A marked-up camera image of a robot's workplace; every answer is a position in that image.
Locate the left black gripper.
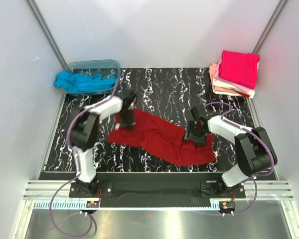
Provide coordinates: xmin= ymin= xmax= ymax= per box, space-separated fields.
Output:
xmin=118 ymin=107 xmax=135 ymax=131

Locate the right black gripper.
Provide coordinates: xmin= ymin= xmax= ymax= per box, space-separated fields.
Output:
xmin=183 ymin=120 xmax=207 ymax=148

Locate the dark red t shirt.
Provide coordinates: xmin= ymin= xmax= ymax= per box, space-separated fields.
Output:
xmin=107 ymin=109 xmax=216 ymax=166

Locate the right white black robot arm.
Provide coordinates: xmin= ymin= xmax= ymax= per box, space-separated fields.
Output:
xmin=185 ymin=106 xmax=278 ymax=198

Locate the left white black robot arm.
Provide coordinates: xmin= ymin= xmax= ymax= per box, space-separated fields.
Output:
xmin=67 ymin=89 xmax=137 ymax=197

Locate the clear blue plastic bin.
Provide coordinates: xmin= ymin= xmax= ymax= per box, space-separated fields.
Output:
xmin=61 ymin=59 xmax=121 ymax=96

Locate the black marble pattern mat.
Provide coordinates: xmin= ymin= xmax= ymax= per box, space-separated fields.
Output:
xmin=43 ymin=68 xmax=254 ymax=172

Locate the folded salmon t shirt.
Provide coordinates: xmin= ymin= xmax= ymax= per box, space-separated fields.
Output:
xmin=209 ymin=63 xmax=239 ymax=96

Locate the folded white t shirt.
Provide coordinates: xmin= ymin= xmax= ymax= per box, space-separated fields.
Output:
xmin=211 ymin=77 xmax=255 ymax=99

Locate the folded light pink t shirt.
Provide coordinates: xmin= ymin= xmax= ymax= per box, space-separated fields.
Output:
xmin=214 ymin=64 xmax=255 ymax=95

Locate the folded red t shirt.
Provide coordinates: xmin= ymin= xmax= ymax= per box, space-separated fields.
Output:
xmin=233 ymin=90 xmax=250 ymax=98

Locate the blue t shirt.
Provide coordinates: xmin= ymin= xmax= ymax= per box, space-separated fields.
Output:
xmin=53 ymin=71 xmax=117 ymax=94

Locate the folded magenta t shirt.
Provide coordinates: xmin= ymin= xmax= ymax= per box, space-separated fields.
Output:
xmin=218 ymin=50 xmax=260 ymax=89

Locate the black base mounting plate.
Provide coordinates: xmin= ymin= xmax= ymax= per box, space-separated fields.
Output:
xmin=69 ymin=172 xmax=246 ymax=210

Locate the aluminium front rail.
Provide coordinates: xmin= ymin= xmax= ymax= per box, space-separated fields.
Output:
xmin=24 ymin=180 xmax=294 ymax=201

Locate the right aluminium frame post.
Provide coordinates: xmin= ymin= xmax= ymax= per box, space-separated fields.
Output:
xmin=252 ymin=0 xmax=289 ymax=54

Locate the aluminium frame post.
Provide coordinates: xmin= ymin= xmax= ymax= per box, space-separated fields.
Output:
xmin=252 ymin=0 xmax=289 ymax=54
xmin=25 ymin=0 xmax=67 ymax=68

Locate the left aluminium frame post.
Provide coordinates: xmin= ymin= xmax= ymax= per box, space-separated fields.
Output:
xmin=25 ymin=0 xmax=67 ymax=68

